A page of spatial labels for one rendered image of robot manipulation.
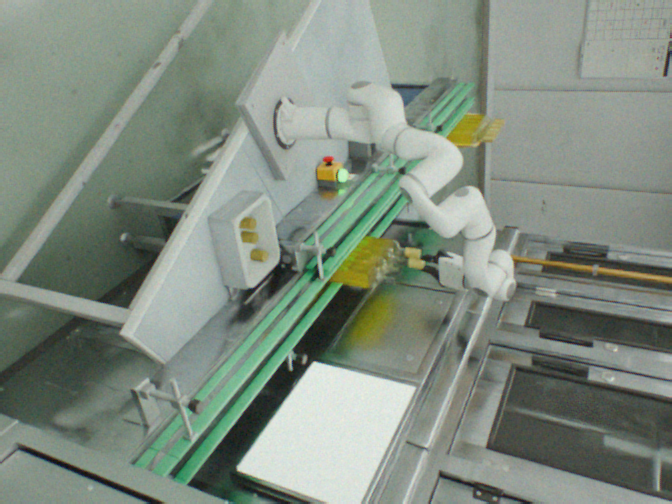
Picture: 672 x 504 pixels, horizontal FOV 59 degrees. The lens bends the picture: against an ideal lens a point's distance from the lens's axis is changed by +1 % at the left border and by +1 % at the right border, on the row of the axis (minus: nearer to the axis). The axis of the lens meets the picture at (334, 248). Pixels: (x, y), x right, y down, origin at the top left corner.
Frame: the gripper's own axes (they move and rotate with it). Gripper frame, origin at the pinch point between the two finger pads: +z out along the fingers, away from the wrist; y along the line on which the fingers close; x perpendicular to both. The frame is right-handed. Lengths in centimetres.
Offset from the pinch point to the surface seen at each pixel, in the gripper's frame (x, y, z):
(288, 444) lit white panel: 71, -13, -8
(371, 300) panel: 12.4, -12.4, 14.9
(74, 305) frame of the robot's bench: 90, 20, 46
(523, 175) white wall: -527, -216, 245
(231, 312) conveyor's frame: 58, 7, 25
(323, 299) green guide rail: 30.1, -2.8, 18.0
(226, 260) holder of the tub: 55, 21, 27
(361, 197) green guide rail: -5.7, 14.3, 31.2
